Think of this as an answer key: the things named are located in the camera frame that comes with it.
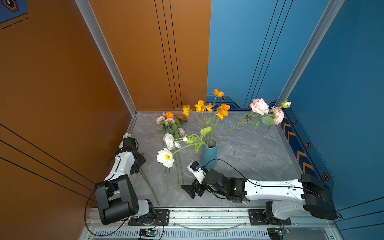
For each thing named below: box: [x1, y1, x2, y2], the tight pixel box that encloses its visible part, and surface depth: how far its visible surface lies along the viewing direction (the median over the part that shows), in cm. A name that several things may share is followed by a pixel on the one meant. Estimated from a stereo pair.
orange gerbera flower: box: [165, 112, 188, 122], surface depth 114 cm
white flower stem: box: [156, 133, 208, 168], surface depth 47 cm
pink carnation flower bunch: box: [156, 116, 186, 139], surface depth 111 cm
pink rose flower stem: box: [216, 98, 291, 145], surface depth 62 cm
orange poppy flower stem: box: [182, 89, 231, 147], surface depth 71 cm
